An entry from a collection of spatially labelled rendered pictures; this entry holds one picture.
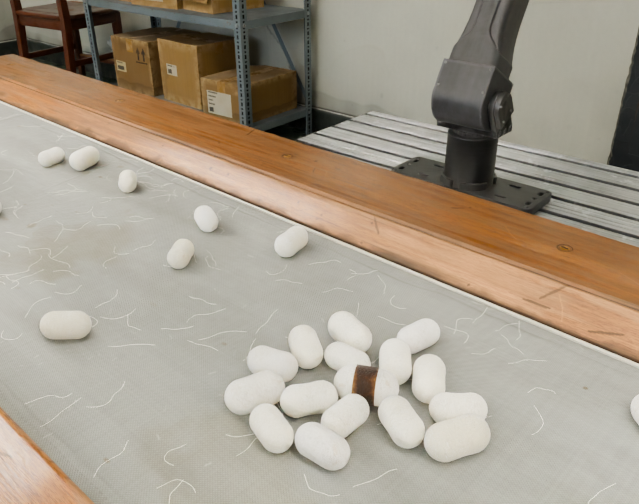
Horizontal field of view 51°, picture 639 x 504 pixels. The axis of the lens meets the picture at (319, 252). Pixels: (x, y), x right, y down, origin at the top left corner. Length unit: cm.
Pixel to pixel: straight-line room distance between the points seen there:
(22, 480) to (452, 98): 61
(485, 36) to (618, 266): 37
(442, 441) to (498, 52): 54
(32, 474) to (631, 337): 36
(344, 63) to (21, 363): 265
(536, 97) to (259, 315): 217
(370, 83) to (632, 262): 247
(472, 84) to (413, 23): 200
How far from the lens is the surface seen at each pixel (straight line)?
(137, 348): 46
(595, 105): 251
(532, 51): 256
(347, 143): 103
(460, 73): 81
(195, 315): 49
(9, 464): 37
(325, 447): 35
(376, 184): 63
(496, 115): 80
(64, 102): 96
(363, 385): 39
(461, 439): 36
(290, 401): 38
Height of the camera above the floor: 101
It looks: 28 degrees down
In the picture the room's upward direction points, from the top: straight up
